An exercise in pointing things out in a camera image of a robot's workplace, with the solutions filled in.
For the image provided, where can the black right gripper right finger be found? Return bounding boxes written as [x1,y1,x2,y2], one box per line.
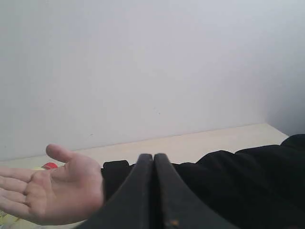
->
[154,154,237,229]

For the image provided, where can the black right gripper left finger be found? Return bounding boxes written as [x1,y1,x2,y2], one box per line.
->
[77,154,153,229]

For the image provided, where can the black sleeved forearm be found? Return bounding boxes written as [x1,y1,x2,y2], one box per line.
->
[102,134,305,229]

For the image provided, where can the yellow bottle with red cap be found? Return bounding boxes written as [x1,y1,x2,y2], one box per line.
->
[33,162,62,171]

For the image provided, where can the open human hand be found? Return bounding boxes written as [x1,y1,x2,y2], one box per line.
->
[0,144,104,225]

